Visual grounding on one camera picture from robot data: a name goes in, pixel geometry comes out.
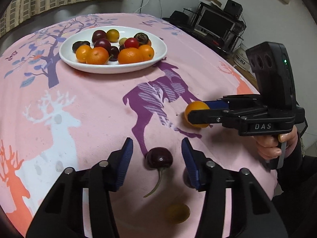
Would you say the dark cherry with stem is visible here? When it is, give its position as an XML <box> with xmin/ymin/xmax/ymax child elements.
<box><xmin>106</xmin><ymin>46</ymin><xmax>120</xmax><ymax>63</ymax></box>

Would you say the white oval plate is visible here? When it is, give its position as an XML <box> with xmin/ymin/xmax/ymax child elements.
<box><xmin>59</xmin><ymin>26</ymin><xmax>167</xmax><ymax>74</ymax></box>

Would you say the round orange kumquat front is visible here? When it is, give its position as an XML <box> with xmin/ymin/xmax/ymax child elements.
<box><xmin>138</xmin><ymin>45</ymin><xmax>155</xmax><ymax>61</ymax></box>

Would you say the dark red plum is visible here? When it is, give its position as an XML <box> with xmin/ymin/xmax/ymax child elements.
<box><xmin>94</xmin><ymin>38</ymin><xmax>111</xmax><ymax>52</ymax></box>
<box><xmin>91</xmin><ymin>30</ymin><xmax>107</xmax><ymax>44</ymax></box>

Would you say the pink printed tablecloth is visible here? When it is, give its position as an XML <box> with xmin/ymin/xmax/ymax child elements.
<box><xmin>1</xmin><ymin>13</ymin><xmax>277</xmax><ymax>237</ymax></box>

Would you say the small orange behind left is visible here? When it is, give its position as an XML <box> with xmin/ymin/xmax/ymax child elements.
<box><xmin>75</xmin><ymin>45</ymin><xmax>91</xmax><ymax>63</ymax></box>

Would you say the black speaker box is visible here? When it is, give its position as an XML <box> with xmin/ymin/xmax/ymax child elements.
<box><xmin>223</xmin><ymin>0</ymin><xmax>243</xmax><ymax>19</ymax></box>

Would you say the red tomato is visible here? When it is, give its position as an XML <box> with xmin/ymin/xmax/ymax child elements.
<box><xmin>124</xmin><ymin>38</ymin><xmax>139</xmax><ymax>48</ymax></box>

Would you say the yellow kumquat near edge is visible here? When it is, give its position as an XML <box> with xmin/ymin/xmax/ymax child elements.
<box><xmin>164</xmin><ymin>203</ymin><xmax>190</xmax><ymax>224</ymax></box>

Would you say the dark passion fruit on plate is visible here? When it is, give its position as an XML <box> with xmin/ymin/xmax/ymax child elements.
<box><xmin>72</xmin><ymin>41</ymin><xmax>90</xmax><ymax>53</ymax></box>

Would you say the black monitor on stand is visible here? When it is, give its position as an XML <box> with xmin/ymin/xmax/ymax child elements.
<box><xmin>195</xmin><ymin>8</ymin><xmax>235</xmax><ymax>39</ymax></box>

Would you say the person's right hand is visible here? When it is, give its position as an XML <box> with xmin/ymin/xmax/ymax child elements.
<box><xmin>254</xmin><ymin>126</ymin><xmax>298</xmax><ymax>160</ymax></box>

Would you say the dark passion fruit half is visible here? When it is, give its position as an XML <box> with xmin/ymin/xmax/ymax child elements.
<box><xmin>134</xmin><ymin>32</ymin><xmax>149</xmax><ymax>46</ymax></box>

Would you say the small pale longan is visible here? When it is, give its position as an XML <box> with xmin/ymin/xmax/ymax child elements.
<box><xmin>119</xmin><ymin>38</ymin><xmax>127</xmax><ymax>46</ymax></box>

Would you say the orange fruit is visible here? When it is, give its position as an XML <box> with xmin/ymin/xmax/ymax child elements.
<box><xmin>184</xmin><ymin>101</ymin><xmax>210</xmax><ymax>128</ymax></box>

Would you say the yellow green small fruit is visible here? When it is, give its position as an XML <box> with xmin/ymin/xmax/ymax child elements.
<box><xmin>106</xmin><ymin>29</ymin><xmax>120</xmax><ymax>43</ymax></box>

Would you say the large orange mandarin front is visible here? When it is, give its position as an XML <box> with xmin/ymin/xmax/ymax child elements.
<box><xmin>118</xmin><ymin>47</ymin><xmax>143</xmax><ymax>64</ymax></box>

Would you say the orange mandarin left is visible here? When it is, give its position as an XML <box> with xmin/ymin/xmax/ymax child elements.
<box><xmin>85</xmin><ymin>47</ymin><xmax>109</xmax><ymax>65</ymax></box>

